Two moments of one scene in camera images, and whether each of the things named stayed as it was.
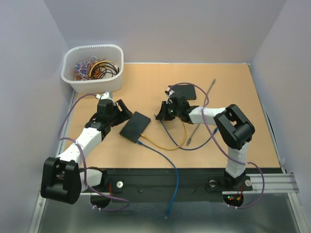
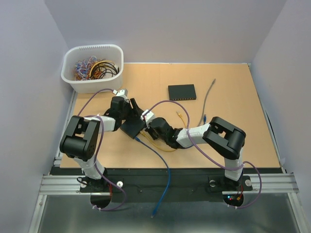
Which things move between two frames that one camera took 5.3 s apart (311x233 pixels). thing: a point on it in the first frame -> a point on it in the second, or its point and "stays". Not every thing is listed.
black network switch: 188,91 stays
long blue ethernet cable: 177,171 -> 168,181
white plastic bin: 93,68 stays
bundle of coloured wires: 93,68 stays
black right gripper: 162,114 -> 148,130
